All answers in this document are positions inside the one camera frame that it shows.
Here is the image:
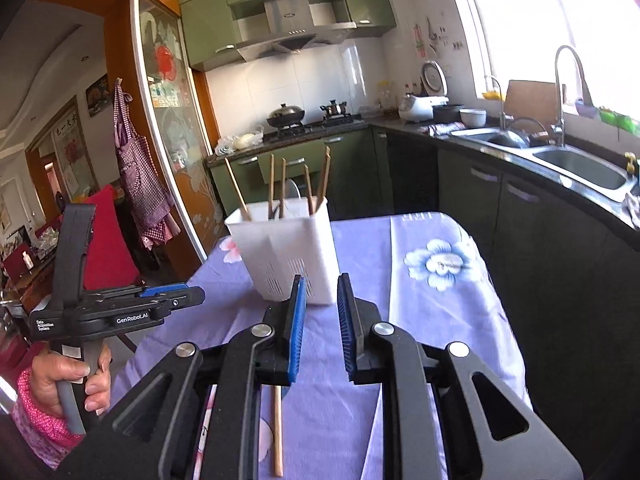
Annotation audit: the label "window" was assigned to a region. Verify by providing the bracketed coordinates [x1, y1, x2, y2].
[457, 0, 640, 126]

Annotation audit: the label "black gas stove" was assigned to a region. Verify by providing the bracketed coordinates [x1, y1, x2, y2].
[262, 114, 365, 138]

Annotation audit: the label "white rice cooker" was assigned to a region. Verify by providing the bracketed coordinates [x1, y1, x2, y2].
[398, 60, 448, 123]

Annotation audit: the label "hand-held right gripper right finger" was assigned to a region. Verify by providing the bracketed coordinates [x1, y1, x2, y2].
[337, 274, 583, 480]

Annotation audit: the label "steel kettle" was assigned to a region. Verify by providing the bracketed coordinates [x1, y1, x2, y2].
[320, 100, 351, 120]

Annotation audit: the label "green base cabinet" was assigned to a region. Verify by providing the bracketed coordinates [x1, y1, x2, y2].
[209, 127, 391, 221]

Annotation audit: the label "brown cutting board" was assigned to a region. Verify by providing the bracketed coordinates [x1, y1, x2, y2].
[504, 79, 566, 120]

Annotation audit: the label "tall steel faucet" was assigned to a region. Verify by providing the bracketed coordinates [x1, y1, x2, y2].
[552, 45, 596, 147]

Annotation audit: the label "hanging calligraphy scroll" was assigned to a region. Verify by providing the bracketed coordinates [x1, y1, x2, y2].
[52, 110, 98, 201]

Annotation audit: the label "dark base cabinet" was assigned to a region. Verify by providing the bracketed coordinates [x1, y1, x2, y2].
[385, 130, 640, 411]

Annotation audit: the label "white slotted utensil holder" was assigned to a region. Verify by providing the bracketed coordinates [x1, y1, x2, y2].
[224, 196, 336, 307]

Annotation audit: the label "checked apron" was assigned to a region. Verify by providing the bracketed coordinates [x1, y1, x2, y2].
[112, 77, 182, 251]

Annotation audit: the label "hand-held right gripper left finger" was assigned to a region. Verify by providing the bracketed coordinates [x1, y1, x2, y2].
[75, 275, 307, 480]

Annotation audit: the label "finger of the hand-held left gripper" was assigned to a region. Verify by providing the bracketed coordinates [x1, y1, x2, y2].
[87, 284, 190, 302]
[150, 287, 206, 318]

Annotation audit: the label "grey wall decal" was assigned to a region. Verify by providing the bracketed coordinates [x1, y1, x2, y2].
[426, 15, 448, 53]

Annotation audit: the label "person's left hand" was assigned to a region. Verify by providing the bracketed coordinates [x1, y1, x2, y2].
[30, 344, 114, 417]

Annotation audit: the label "black pot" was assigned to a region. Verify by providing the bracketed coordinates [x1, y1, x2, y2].
[432, 104, 466, 125]

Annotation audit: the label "white plastic bags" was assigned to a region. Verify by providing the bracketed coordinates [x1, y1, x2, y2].
[215, 130, 265, 157]

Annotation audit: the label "black wok with lid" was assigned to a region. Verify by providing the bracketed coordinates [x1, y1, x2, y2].
[265, 102, 307, 130]

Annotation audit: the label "white rag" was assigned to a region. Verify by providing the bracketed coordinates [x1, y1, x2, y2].
[622, 192, 640, 228]

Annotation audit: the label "person's left forearm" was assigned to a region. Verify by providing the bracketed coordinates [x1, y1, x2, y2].
[11, 367, 86, 468]

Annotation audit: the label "yellow capped oil bottle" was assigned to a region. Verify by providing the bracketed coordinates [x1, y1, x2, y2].
[377, 80, 399, 112]

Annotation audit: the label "green wall cabinets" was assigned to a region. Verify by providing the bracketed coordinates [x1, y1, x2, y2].
[178, 0, 398, 72]

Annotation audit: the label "etched sliding glass door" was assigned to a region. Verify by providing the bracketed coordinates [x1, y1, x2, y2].
[129, 0, 223, 263]

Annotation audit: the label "purple floral tablecloth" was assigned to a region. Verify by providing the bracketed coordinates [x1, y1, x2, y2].
[107, 211, 533, 480]

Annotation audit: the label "red wall decal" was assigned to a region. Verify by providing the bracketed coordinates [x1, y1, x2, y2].
[413, 22, 429, 61]

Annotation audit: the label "red chair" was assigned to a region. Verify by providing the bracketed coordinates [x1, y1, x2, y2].
[82, 185, 141, 291]

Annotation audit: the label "framed wall picture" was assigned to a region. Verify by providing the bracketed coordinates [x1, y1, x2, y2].
[85, 74, 111, 118]

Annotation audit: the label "steel range hood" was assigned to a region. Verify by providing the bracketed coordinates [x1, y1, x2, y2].
[235, 0, 358, 63]

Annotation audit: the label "steel double sink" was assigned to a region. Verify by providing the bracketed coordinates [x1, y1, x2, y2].
[450, 125, 628, 191]

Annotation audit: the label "small steel faucet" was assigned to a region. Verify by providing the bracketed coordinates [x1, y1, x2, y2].
[484, 74, 508, 131]

